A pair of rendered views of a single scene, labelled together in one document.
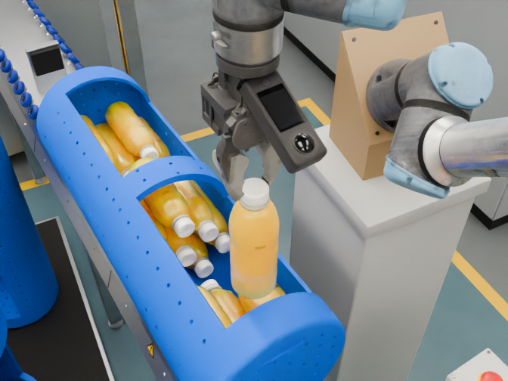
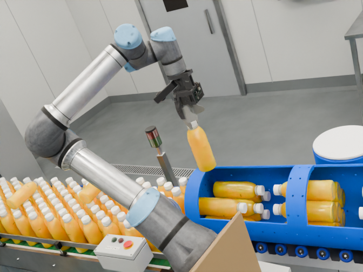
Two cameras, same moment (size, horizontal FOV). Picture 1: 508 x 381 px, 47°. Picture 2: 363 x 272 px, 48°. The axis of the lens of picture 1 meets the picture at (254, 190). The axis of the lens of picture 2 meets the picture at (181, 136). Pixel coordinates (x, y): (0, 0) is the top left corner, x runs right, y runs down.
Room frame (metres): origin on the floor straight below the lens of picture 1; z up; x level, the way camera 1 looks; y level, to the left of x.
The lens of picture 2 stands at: (1.81, -0.54, 2.05)
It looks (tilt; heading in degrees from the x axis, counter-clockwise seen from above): 25 degrees down; 159
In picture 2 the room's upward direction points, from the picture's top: 21 degrees counter-clockwise
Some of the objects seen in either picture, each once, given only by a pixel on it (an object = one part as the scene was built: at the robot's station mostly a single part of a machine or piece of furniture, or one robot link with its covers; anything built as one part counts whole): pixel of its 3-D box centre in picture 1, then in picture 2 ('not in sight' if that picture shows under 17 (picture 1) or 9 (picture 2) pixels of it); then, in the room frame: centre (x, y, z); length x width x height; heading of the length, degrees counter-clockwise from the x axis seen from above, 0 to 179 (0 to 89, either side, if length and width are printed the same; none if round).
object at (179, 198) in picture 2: not in sight; (183, 208); (0.31, -0.08, 0.99); 0.07 x 0.07 x 0.19
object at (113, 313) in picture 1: (101, 274); not in sight; (1.29, 0.55, 0.31); 0.06 x 0.06 x 0.63; 32
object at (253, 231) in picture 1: (253, 242); (200, 146); (0.55, 0.00, 1.36); 0.07 x 0.07 x 0.19
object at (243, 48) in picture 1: (245, 34); (175, 66); (0.56, 0.01, 1.68); 0.08 x 0.08 x 0.05
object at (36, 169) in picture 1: (23, 131); not in sight; (2.13, 1.08, 0.31); 0.06 x 0.06 x 0.63; 32
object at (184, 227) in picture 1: (184, 227); (277, 189); (0.76, 0.14, 1.16); 0.04 x 0.02 x 0.04; 122
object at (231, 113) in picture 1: (243, 92); (185, 87); (0.57, 0.01, 1.60); 0.09 x 0.08 x 0.12; 32
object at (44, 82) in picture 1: (48, 69); not in sight; (1.57, 0.64, 1.00); 0.10 x 0.04 x 0.15; 122
